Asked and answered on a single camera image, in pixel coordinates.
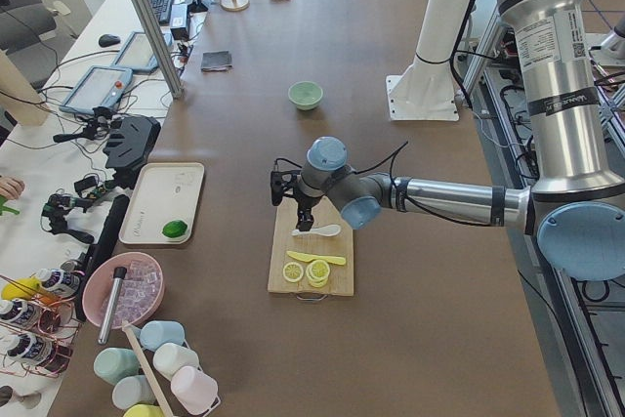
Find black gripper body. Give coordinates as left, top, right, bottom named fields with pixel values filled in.
left=294, top=177, right=324, bottom=216

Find white ceramic spoon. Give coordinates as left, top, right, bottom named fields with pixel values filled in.
left=291, top=224, right=342, bottom=237

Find green ceramic bowl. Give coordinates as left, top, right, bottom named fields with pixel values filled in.
left=287, top=81, right=323, bottom=111

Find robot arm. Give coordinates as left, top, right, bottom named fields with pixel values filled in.
left=271, top=0, right=624, bottom=281

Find pink bowl of ice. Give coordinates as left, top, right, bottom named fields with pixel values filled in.
left=82, top=252, right=165, bottom=329

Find person's hand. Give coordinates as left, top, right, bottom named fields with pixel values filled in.
left=0, top=176, right=25, bottom=200

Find stacked lemon slices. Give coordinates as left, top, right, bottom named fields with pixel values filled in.
left=305, top=259, right=331, bottom=288

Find yellow plastic knife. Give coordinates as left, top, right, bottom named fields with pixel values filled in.
left=286, top=250, right=347, bottom=266

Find lemon slice near edge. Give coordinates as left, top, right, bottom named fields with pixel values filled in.
left=282, top=262, right=305, bottom=283

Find bamboo cutting board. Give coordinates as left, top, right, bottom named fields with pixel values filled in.
left=268, top=197, right=354, bottom=296

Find grey folded cloth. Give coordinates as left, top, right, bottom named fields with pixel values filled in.
left=200, top=51, right=232, bottom=72

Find green lime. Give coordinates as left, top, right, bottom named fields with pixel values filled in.
left=161, top=220, right=188, bottom=239

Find cream rabbit tray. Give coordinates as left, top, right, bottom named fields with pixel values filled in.
left=119, top=162, right=205, bottom=245

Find far teach pendant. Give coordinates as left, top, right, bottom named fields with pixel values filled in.
left=112, top=31, right=158, bottom=74

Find teach pendant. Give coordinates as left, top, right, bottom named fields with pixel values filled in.
left=112, top=31, right=158, bottom=74
left=60, top=65, right=133, bottom=115

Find black angular device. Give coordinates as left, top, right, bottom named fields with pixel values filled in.
left=104, top=115, right=161, bottom=188

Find blue pastel cup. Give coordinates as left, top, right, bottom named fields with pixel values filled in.
left=140, top=320, right=186, bottom=352

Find black long bar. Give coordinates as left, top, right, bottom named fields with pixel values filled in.
left=74, top=194, right=130, bottom=322

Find black computer mouse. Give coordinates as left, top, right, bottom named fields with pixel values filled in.
left=98, top=34, right=121, bottom=48

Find steel muddler black tip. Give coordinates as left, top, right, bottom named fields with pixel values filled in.
left=97, top=267, right=127, bottom=346

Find white pastel cup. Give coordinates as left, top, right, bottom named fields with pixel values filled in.
left=152, top=343, right=200, bottom=381

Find pink pastel cup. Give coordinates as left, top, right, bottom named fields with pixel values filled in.
left=170, top=365, right=218, bottom=415

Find near teach pendant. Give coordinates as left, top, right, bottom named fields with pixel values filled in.
left=60, top=65, right=133, bottom=115

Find green pastel cup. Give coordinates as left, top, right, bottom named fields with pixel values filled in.
left=93, top=348, right=140, bottom=386

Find grey-blue pastel cup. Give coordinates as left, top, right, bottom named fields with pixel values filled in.
left=112, top=375, right=156, bottom=410

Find yellow pastel cup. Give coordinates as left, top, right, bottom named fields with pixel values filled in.
left=123, top=403, right=164, bottom=417

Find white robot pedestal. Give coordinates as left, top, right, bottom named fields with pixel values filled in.
left=386, top=0, right=470, bottom=121

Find aluminium frame post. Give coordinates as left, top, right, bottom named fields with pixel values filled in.
left=131, top=0, right=184, bottom=99

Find copper wire bottle rack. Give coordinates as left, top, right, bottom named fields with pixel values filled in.
left=1, top=275, right=80, bottom=379

